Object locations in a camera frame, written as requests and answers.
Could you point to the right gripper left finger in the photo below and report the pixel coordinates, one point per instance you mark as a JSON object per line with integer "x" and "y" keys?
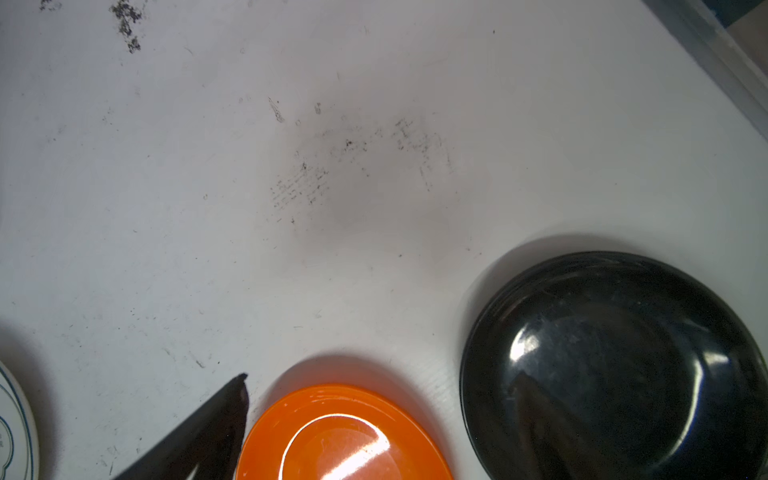
{"x": 207, "y": 445}

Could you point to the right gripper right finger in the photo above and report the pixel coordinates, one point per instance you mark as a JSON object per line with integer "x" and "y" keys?
{"x": 554, "y": 443}

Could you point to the black plate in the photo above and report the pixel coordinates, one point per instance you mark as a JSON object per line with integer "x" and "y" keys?
{"x": 658, "y": 368}

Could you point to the orange plate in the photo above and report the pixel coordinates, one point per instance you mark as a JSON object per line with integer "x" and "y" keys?
{"x": 336, "y": 431}

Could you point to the white plate with flower outline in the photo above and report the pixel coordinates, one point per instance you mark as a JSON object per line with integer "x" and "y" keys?
{"x": 20, "y": 455}

